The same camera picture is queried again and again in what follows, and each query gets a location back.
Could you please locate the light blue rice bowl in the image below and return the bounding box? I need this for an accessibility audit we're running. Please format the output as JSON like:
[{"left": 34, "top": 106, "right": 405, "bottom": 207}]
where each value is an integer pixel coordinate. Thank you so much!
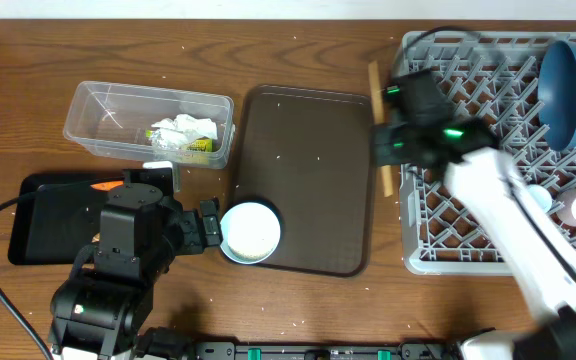
[{"left": 220, "top": 202, "right": 282, "bottom": 265}]

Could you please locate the wooden chopstick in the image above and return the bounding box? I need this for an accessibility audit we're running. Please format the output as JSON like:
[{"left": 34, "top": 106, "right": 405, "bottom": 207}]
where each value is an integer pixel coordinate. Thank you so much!
[{"left": 368, "top": 61, "right": 394, "bottom": 198}]

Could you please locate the green snack wrapper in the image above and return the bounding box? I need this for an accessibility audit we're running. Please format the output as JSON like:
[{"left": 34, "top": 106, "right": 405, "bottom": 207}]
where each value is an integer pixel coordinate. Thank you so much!
[{"left": 145, "top": 130, "right": 213, "bottom": 152}]

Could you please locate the white tissue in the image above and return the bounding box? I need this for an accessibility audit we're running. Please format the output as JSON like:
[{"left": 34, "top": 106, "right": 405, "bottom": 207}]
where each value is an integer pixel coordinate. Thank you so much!
[{"left": 152, "top": 114, "right": 218, "bottom": 140}]

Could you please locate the aluminium foil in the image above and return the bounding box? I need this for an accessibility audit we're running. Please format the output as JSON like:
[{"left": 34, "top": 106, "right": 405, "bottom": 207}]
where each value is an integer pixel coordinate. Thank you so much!
[{"left": 150, "top": 129, "right": 186, "bottom": 150}]

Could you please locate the orange carrot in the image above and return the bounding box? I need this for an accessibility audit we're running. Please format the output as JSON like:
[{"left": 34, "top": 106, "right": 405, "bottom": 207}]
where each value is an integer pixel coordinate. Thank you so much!
[{"left": 91, "top": 181, "right": 124, "bottom": 192}]

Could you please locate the light blue cup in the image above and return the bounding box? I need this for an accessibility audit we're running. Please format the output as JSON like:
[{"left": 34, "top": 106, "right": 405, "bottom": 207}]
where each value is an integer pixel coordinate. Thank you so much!
[{"left": 527, "top": 184, "right": 553, "bottom": 213}]

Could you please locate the blue plate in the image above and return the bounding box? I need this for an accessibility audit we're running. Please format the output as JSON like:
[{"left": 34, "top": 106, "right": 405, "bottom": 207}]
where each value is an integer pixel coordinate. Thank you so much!
[{"left": 538, "top": 40, "right": 576, "bottom": 151}]

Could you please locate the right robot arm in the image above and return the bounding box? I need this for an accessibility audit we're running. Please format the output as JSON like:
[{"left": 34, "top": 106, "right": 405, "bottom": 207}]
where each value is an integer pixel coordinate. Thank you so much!
[{"left": 439, "top": 121, "right": 576, "bottom": 360}]

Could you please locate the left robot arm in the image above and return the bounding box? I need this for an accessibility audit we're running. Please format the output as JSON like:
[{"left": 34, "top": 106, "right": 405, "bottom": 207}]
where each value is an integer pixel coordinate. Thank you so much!
[{"left": 47, "top": 181, "right": 282, "bottom": 359}]

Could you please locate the grey dishwasher rack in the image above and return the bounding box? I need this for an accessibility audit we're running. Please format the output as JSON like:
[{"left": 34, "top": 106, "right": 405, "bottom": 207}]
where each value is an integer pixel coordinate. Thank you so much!
[{"left": 399, "top": 31, "right": 576, "bottom": 276}]

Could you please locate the brown serving tray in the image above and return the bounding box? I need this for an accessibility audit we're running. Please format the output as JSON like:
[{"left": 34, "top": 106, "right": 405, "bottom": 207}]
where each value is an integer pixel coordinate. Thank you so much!
[{"left": 229, "top": 85, "right": 375, "bottom": 278}]

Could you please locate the clear plastic bin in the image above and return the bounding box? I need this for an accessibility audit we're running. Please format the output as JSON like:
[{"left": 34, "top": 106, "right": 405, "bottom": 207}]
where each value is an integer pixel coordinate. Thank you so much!
[{"left": 63, "top": 81, "right": 235, "bottom": 169}]

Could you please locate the black tray bin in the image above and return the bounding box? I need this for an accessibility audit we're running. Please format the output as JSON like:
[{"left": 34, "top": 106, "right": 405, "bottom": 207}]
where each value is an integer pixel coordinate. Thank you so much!
[{"left": 7, "top": 172, "right": 174, "bottom": 266}]

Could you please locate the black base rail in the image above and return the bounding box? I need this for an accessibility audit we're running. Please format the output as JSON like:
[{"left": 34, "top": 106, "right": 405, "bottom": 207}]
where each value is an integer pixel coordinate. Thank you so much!
[{"left": 132, "top": 327, "right": 569, "bottom": 360}]

